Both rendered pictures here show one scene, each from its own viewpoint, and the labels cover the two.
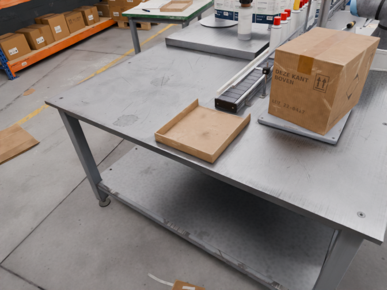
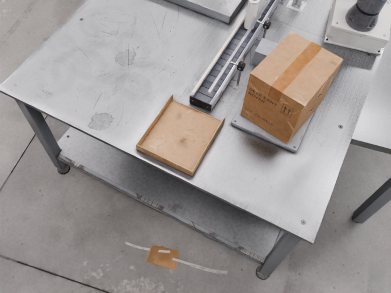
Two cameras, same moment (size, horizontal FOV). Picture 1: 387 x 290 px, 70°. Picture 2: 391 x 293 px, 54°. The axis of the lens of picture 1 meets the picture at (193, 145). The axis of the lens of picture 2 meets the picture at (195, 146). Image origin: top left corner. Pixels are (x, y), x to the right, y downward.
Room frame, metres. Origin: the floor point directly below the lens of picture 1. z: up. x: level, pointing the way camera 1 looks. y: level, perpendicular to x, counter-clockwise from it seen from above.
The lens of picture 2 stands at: (0.04, 0.09, 2.20)
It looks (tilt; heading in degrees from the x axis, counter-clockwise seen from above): 59 degrees down; 347
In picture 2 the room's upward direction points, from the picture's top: 4 degrees clockwise
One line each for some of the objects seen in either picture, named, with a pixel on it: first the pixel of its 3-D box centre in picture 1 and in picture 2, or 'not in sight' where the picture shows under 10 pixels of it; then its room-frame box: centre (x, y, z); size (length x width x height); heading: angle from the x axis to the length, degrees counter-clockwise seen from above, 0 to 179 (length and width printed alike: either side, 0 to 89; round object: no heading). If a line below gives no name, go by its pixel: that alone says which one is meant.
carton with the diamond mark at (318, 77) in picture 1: (319, 77); (289, 88); (0.96, -0.51, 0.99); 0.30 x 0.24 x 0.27; 131
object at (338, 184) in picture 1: (266, 53); (242, 9); (1.65, -0.50, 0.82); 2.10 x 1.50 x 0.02; 143
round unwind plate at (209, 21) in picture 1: (220, 21); not in sight; (2.20, -0.28, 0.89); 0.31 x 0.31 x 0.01
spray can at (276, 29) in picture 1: (275, 38); (252, 10); (1.45, -0.47, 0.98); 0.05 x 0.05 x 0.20
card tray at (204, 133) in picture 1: (204, 126); (181, 132); (0.90, -0.05, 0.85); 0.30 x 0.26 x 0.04; 143
